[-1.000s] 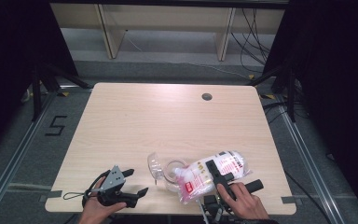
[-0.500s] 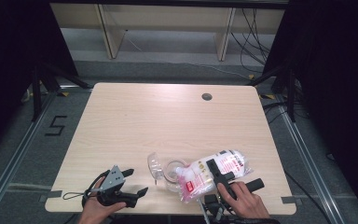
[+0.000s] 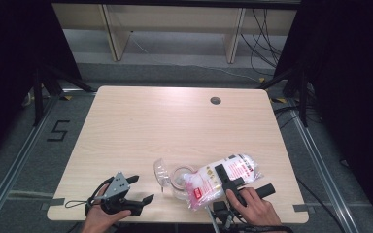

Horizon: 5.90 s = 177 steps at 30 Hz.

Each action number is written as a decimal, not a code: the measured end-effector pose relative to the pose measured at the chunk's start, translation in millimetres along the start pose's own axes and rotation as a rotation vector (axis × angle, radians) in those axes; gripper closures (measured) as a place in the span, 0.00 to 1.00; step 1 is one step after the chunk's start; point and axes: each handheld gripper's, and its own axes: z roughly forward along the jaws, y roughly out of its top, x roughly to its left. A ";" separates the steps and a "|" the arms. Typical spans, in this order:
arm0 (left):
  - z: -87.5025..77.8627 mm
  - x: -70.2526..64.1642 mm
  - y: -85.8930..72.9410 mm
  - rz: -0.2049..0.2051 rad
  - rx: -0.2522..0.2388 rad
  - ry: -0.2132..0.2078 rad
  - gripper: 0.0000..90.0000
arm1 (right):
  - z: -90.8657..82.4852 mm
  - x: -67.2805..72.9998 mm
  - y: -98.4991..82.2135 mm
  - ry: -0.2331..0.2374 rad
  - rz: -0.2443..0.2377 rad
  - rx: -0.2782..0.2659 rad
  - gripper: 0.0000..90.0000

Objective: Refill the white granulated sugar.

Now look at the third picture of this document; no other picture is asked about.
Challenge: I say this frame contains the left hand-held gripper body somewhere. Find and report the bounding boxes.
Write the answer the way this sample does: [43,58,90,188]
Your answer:
[101,171,146,216]

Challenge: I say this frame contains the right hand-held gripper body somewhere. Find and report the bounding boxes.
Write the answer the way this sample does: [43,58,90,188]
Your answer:
[213,183,277,230]

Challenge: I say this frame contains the red and white spout pouch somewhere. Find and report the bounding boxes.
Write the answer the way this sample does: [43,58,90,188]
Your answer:
[183,153,264,212]

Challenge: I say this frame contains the clear glass jar with handle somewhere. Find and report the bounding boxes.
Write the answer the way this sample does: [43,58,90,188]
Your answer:
[153,157,202,202]

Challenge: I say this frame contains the person's right hand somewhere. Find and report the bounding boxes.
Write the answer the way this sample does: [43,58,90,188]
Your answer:
[224,186,285,227]

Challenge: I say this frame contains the person's left hand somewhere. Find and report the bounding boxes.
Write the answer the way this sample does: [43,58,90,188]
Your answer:
[81,186,132,233]

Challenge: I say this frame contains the grey tape strip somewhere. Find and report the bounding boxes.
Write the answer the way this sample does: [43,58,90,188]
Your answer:
[40,197,66,212]
[292,203,315,214]

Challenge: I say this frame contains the black metal stand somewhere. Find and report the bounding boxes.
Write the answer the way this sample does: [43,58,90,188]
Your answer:
[32,66,95,127]
[258,69,309,128]

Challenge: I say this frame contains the black curtain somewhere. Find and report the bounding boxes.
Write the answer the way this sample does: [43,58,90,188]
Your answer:
[0,0,82,166]
[273,0,373,232]

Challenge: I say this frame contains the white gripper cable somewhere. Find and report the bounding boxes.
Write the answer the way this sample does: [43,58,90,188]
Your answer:
[205,205,221,233]

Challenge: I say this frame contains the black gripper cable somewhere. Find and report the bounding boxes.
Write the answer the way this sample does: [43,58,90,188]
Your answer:
[85,176,115,216]

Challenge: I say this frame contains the thin black lanyard loop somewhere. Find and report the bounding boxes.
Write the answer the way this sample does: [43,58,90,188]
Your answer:
[64,199,91,210]

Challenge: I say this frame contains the black floor cable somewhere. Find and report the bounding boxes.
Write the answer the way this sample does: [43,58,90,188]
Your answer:
[295,177,348,233]

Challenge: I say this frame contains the silver floor rail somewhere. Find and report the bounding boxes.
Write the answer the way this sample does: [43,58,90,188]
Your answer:
[0,95,61,224]
[286,98,358,233]

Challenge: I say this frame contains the bundle of black cables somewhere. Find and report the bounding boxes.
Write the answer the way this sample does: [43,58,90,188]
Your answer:
[239,8,285,77]

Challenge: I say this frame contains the light wooden desk frame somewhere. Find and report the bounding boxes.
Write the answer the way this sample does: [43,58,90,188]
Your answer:
[51,3,298,65]

